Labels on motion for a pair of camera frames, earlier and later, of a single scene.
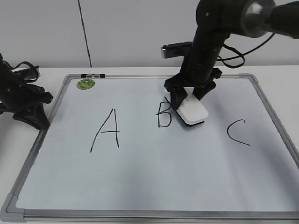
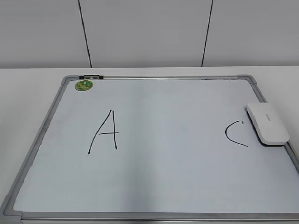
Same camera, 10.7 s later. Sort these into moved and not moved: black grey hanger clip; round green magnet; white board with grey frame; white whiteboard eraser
Moved: white whiteboard eraser
Not moved: white board with grey frame; black grey hanger clip; round green magnet
